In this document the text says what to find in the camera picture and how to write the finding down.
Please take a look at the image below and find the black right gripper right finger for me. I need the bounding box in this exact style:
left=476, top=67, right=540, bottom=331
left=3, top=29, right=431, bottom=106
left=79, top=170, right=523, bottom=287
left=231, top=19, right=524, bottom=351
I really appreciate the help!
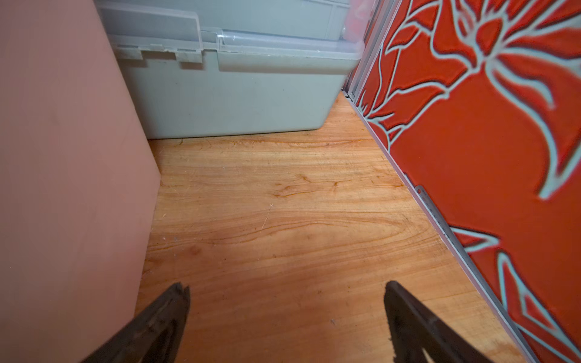
left=384, top=281, right=490, bottom=362

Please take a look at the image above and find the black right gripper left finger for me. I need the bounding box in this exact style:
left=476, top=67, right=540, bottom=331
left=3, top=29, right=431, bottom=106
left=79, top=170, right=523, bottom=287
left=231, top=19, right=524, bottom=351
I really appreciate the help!
left=83, top=283, right=191, bottom=362

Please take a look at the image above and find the white drawer cabinet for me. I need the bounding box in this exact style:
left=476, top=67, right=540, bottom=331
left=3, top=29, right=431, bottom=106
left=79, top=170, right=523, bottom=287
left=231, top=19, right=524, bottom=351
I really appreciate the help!
left=1, top=1, right=160, bottom=362

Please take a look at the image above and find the grey plastic storage box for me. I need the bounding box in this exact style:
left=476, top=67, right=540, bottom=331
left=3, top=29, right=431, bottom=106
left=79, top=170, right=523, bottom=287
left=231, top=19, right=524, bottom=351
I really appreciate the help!
left=95, top=1, right=368, bottom=139

